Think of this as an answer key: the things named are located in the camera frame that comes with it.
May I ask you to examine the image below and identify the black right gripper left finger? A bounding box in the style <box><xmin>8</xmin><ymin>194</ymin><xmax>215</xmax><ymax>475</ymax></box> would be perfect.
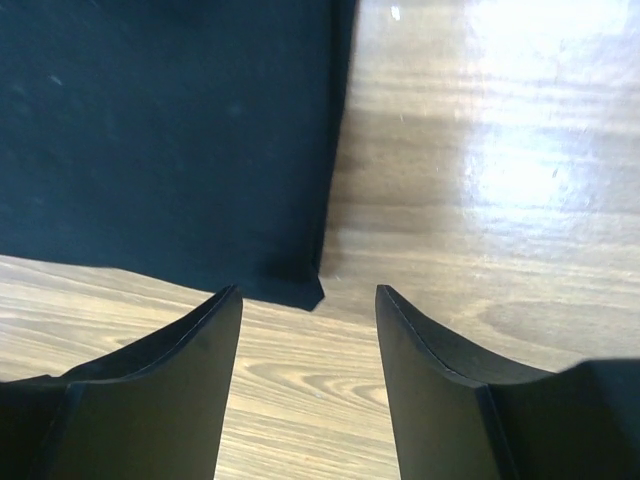
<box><xmin>1</xmin><ymin>286</ymin><xmax>243</xmax><ymax>480</ymax></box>

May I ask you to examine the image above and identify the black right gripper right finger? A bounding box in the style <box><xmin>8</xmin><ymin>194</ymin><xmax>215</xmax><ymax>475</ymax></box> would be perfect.
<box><xmin>375</xmin><ymin>285</ymin><xmax>639</xmax><ymax>480</ymax></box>

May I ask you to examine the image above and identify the black floral print t-shirt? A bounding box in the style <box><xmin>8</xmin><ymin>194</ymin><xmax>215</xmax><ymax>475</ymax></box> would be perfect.
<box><xmin>1</xmin><ymin>0</ymin><xmax>357</xmax><ymax>311</ymax></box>

